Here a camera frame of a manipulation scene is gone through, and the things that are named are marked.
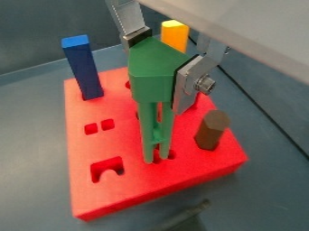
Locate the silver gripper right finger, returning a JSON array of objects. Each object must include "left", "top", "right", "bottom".
[{"left": 171, "top": 34, "right": 227, "bottom": 115}]

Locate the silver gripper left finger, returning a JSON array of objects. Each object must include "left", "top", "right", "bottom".
[{"left": 106, "top": 0, "right": 152, "bottom": 51}]

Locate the yellow two prong peg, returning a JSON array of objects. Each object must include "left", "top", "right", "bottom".
[{"left": 160, "top": 20, "right": 190, "bottom": 52}]

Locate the red peg board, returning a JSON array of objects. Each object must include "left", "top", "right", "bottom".
[{"left": 63, "top": 66, "right": 250, "bottom": 222}]

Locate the brown hexagonal peg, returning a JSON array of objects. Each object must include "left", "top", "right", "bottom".
[{"left": 194, "top": 110, "right": 230, "bottom": 151}]

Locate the blue square peg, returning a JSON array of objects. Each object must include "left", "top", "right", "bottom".
[{"left": 61, "top": 34, "right": 104, "bottom": 100}]

